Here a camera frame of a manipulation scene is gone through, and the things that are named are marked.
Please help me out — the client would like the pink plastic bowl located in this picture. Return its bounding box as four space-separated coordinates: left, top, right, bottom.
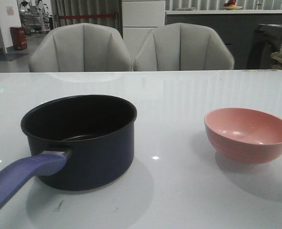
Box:
204 107 282 164

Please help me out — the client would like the right grey upholstered chair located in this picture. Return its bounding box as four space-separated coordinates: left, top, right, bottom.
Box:
134 23 235 72

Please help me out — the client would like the grey upholstered chair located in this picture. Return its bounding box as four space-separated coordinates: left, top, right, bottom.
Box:
29 23 132 73
134 23 235 72

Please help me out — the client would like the left grey upholstered chair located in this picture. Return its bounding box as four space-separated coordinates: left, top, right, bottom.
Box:
29 23 132 73

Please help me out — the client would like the white cabinet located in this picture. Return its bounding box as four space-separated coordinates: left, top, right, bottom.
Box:
121 0 165 58

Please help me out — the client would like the grey counter with white top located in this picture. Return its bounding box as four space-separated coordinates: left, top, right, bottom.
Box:
166 10 282 69

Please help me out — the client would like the fruit plate on counter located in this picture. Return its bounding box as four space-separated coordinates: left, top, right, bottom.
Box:
222 0 243 10

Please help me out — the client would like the dark blue saucepan purple handle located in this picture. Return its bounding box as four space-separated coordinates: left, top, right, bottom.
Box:
0 94 137 209

